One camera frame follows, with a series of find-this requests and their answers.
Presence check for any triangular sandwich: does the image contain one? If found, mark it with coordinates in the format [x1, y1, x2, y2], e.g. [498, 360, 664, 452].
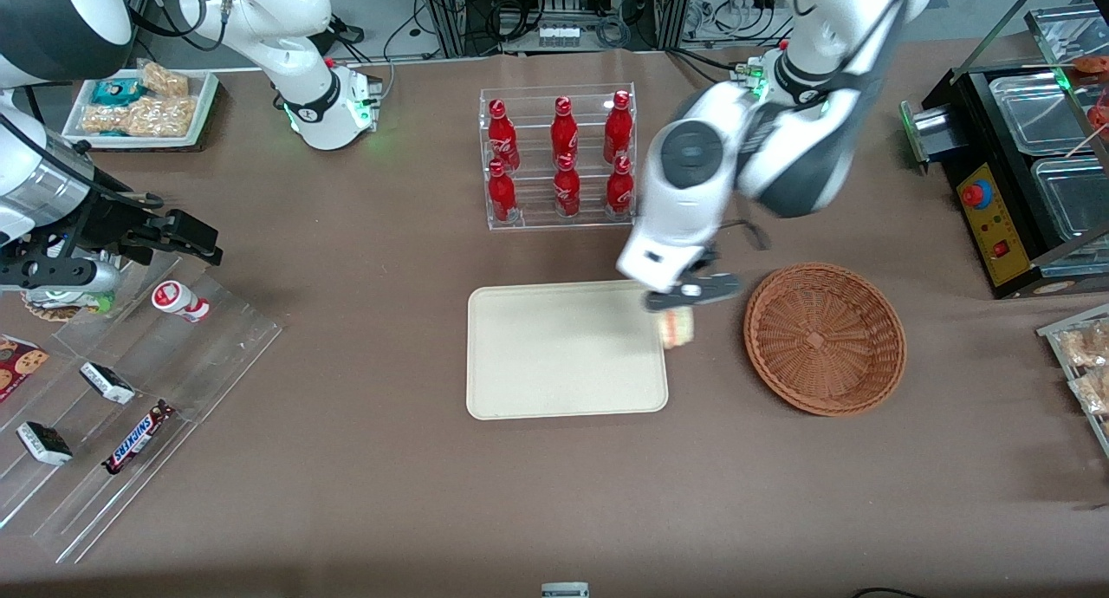
[659, 308, 697, 350]

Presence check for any brown wicker basket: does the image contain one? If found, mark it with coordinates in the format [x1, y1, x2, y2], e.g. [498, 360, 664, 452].
[743, 262, 908, 418]

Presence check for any cream plastic tray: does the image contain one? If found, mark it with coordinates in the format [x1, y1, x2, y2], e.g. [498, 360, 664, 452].
[466, 278, 670, 421]

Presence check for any white snack tray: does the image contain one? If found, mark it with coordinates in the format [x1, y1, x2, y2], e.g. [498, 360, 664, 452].
[62, 68, 220, 152]

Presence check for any grey pastry tray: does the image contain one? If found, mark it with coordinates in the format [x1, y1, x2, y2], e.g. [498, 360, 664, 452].
[1036, 302, 1109, 458]

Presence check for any small wicker coaster with green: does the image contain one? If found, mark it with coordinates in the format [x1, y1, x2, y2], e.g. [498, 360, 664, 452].
[21, 289, 115, 322]

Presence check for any white red yogurt bottle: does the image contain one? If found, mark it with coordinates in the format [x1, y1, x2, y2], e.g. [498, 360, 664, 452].
[152, 280, 211, 324]

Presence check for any red cola bottle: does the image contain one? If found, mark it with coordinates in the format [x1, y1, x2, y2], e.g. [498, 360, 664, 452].
[603, 90, 634, 165]
[487, 99, 522, 173]
[487, 159, 519, 225]
[553, 153, 582, 219]
[605, 155, 635, 217]
[551, 96, 580, 162]

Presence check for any red cookie box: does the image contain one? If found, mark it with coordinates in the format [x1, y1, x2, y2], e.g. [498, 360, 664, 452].
[0, 335, 49, 403]

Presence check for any black white snack pack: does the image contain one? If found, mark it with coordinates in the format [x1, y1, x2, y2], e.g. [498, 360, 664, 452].
[16, 420, 75, 467]
[79, 361, 137, 406]

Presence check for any large peanut snack bag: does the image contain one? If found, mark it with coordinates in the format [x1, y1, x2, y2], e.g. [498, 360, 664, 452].
[81, 94, 199, 139]

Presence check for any clear acrylic bottle rack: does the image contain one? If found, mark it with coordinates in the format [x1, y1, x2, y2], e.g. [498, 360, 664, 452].
[478, 82, 640, 232]

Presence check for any clear acrylic stepped shelf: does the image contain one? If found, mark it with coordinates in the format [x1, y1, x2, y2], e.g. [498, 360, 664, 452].
[0, 250, 284, 566]

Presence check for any teal snack packet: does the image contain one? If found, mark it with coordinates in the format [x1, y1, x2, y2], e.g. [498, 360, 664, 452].
[92, 77, 145, 107]

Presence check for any small peanut snack bag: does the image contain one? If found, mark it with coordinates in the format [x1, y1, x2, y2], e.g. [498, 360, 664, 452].
[138, 60, 191, 97]

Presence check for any snickers chocolate bar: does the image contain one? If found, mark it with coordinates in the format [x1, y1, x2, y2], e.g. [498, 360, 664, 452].
[101, 400, 175, 476]

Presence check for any black fryer machine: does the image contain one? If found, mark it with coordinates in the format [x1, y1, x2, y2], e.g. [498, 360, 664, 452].
[899, 64, 1109, 301]

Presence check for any steel fryer pan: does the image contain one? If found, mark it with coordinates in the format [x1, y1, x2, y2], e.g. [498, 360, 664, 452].
[1030, 155, 1109, 245]
[989, 72, 1094, 157]

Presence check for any wrapped pastry bag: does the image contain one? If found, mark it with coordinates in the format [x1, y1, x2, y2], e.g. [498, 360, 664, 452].
[1060, 320, 1109, 367]
[1069, 367, 1109, 414]

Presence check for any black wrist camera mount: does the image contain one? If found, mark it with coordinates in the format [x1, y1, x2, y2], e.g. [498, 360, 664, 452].
[68, 189, 167, 245]

